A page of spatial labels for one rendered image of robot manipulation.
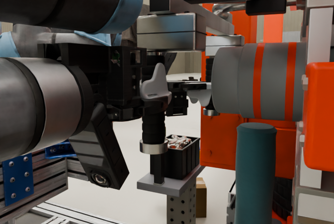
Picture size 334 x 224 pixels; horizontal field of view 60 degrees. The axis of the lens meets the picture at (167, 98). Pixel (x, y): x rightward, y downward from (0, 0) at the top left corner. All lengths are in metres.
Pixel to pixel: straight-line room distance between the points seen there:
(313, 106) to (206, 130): 0.82
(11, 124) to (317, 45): 0.25
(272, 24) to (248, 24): 1.94
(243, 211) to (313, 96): 0.55
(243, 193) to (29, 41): 0.56
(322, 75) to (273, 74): 0.30
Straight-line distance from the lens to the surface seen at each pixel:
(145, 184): 1.10
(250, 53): 0.52
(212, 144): 1.02
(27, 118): 0.21
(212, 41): 0.73
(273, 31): 2.90
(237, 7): 0.61
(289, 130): 0.97
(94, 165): 0.34
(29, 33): 0.65
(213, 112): 0.75
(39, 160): 0.96
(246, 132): 0.66
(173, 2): 0.40
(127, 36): 8.31
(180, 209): 1.31
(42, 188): 0.99
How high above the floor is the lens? 0.88
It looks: 7 degrees down
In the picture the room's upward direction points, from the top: straight up
